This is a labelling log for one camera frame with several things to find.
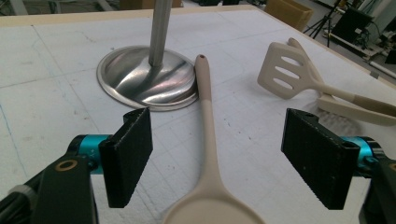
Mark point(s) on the cream slotted spatula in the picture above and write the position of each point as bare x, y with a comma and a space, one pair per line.
267, 71

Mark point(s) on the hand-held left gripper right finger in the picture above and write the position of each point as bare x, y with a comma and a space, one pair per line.
320, 161

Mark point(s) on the black equipment box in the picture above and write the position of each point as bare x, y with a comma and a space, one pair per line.
350, 25

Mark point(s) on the plain open cardboard box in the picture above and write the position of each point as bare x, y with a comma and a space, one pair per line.
289, 12

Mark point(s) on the white gridded foam mat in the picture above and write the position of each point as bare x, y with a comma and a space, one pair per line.
46, 93

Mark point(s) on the wooden spatula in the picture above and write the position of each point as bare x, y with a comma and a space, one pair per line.
209, 133

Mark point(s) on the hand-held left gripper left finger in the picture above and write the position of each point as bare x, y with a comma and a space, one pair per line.
127, 161

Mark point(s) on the black tripod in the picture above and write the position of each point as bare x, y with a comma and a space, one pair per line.
323, 23

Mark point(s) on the metal utensil stand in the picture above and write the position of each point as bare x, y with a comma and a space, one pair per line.
140, 81

